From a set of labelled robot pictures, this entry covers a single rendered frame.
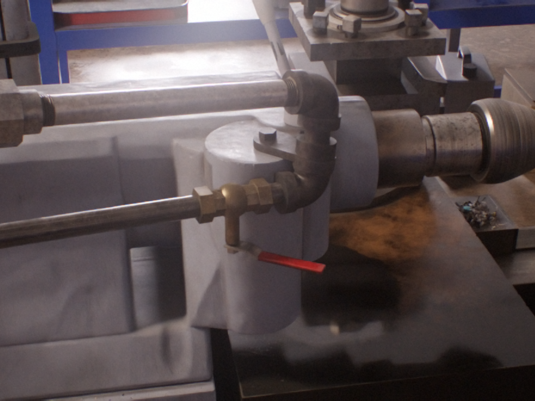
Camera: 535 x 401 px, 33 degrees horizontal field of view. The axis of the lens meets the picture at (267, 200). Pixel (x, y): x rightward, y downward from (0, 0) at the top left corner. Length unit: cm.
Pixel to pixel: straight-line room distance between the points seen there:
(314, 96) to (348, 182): 18
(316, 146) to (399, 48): 40
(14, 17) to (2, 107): 92
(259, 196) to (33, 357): 27
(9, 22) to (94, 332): 78
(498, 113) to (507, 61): 351
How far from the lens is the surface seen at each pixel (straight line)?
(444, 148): 92
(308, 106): 71
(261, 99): 70
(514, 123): 94
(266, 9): 83
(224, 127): 81
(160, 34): 268
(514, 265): 125
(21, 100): 63
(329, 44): 110
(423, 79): 113
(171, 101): 66
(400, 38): 112
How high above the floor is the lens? 149
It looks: 29 degrees down
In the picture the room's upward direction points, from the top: straight up
